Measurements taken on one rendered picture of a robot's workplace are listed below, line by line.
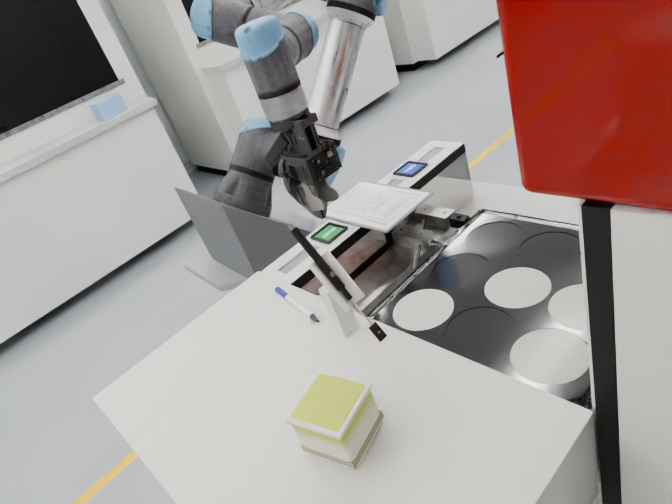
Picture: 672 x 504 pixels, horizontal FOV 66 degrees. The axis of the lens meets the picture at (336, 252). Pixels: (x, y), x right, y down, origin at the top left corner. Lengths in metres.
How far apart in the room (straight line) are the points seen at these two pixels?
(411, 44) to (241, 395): 4.92
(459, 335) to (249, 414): 0.33
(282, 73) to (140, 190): 2.79
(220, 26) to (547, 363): 0.75
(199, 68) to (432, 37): 2.34
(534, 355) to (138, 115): 3.11
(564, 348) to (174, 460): 0.53
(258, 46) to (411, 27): 4.64
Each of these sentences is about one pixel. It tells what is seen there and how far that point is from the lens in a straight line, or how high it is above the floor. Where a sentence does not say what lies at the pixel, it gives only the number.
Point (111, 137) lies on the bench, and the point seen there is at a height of 0.80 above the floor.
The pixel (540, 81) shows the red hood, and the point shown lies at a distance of 0.41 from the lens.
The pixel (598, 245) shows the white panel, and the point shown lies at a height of 1.18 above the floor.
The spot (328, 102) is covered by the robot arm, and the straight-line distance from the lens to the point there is 1.26.
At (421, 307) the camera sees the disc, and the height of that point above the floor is 0.90.
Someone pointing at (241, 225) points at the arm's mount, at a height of 0.98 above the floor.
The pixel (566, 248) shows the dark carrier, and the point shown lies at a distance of 0.95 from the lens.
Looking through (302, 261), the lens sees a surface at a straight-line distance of 0.98.
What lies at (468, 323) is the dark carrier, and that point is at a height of 0.90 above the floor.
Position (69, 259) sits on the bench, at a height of 0.29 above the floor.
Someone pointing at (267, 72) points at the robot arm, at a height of 1.30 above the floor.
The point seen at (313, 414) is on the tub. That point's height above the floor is 1.03.
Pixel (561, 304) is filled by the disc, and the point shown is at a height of 0.90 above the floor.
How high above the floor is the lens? 1.46
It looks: 31 degrees down
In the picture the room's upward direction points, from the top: 21 degrees counter-clockwise
